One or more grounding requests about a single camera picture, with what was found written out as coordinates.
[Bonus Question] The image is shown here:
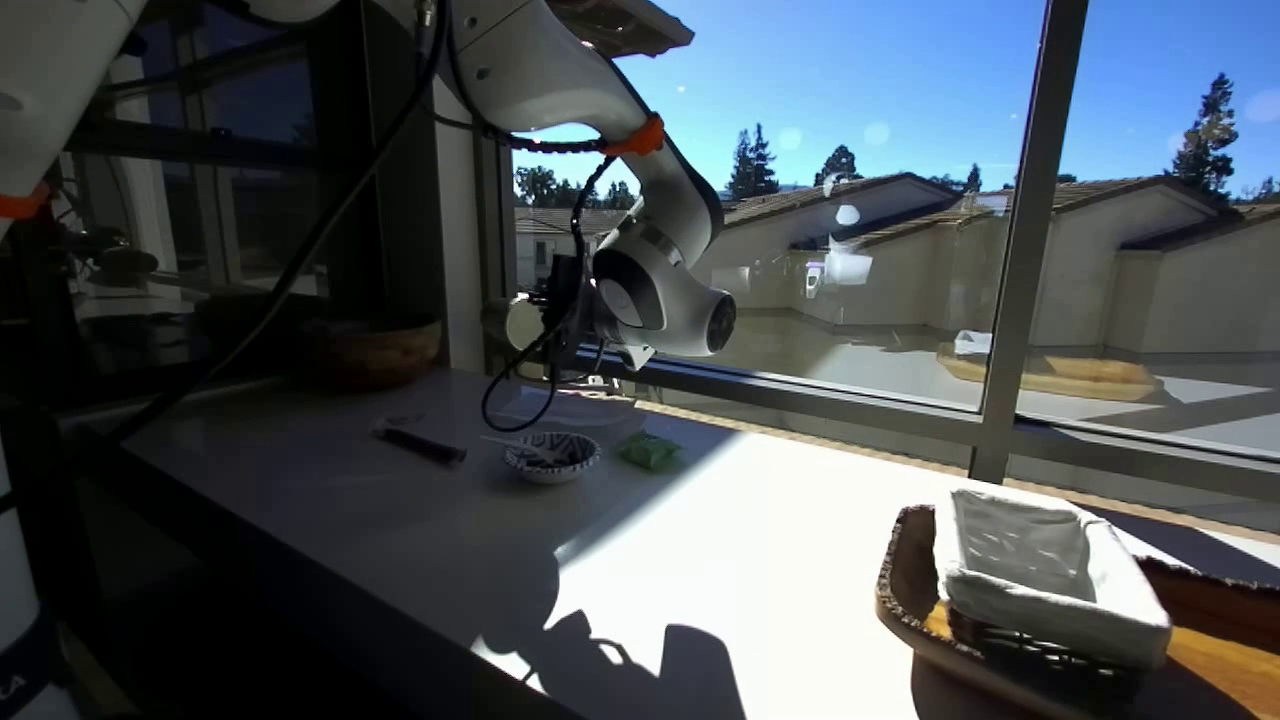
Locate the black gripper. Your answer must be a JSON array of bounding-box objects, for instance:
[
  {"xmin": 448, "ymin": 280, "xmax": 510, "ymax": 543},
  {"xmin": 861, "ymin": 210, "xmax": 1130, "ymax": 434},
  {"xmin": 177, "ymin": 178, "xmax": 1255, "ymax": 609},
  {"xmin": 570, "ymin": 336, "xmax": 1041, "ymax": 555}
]
[{"xmin": 541, "ymin": 258, "xmax": 598, "ymax": 366}]

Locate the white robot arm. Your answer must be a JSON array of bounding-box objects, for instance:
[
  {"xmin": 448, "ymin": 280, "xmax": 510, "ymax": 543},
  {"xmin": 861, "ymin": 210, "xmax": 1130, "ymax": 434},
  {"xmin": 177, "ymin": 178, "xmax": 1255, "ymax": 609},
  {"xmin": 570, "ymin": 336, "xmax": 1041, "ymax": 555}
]
[{"xmin": 0, "ymin": 0, "xmax": 735, "ymax": 368}]

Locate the blue patterned small bowl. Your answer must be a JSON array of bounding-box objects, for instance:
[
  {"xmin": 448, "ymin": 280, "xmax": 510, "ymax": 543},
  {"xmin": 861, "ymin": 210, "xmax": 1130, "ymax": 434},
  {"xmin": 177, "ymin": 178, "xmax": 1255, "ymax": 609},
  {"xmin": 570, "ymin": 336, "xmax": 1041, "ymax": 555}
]
[{"xmin": 506, "ymin": 434, "xmax": 602, "ymax": 486}]

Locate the yellow wooden bowl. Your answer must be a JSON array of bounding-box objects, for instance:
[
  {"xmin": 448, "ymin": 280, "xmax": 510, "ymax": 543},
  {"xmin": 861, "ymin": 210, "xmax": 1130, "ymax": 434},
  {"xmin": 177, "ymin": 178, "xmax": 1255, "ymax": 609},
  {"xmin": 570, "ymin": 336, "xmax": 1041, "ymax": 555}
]
[{"xmin": 302, "ymin": 322, "xmax": 440, "ymax": 392}]

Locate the white folded cloth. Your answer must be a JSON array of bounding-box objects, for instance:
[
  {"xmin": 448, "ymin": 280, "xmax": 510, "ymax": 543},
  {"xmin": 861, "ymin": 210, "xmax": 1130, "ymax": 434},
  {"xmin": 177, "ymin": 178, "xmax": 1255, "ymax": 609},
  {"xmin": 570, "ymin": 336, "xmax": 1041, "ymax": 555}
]
[{"xmin": 932, "ymin": 490, "xmax": 1174, "ymax": 667}]

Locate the window frame mullion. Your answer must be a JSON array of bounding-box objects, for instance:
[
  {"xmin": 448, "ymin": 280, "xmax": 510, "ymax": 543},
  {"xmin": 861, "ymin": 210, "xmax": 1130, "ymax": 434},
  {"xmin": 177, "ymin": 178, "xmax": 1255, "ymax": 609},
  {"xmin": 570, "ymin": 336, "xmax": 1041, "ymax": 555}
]
[{"xmin": 967, "ymin": 0, "xmax": 1088, "ymax": 479}]

